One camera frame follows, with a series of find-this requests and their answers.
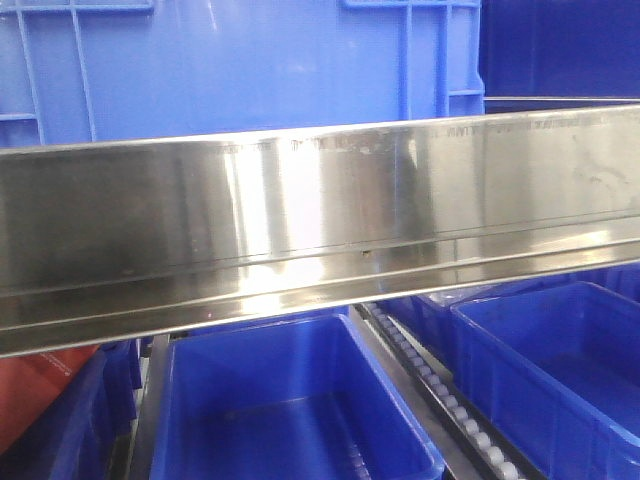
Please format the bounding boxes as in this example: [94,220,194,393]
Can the white roller conveyor track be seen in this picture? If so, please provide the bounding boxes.
[351,302,544,479]

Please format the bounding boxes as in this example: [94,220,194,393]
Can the dark blue upper right bin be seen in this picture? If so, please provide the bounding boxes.
[480,1,639,113]

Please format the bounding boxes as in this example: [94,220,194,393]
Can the light blue upper crate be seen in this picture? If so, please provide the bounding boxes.
[1,1,484,147]

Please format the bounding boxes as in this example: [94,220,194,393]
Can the red orange object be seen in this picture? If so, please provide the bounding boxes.
[1,345,98,453]

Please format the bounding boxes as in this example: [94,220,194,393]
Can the stainless steel shelf rail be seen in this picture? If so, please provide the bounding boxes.
[1,105,639,357]

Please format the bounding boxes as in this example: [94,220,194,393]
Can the steel divider rail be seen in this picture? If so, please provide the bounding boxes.
[107,334,170,479]

